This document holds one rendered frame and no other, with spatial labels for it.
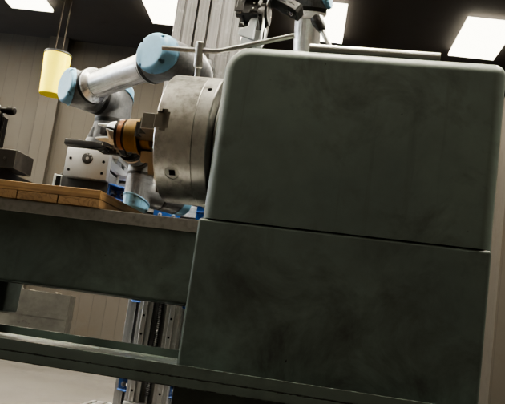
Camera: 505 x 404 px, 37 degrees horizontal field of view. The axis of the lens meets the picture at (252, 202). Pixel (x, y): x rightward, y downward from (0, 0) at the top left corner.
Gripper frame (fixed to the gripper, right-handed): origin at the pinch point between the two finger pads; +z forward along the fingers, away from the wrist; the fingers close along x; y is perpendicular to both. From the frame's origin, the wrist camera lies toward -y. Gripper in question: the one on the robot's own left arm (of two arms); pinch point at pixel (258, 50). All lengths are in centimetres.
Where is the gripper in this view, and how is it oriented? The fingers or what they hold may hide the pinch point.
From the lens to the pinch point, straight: 191.1
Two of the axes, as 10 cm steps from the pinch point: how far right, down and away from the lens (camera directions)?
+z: -1.7, 9.2, -3.6
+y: -9.8, -1.0, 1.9
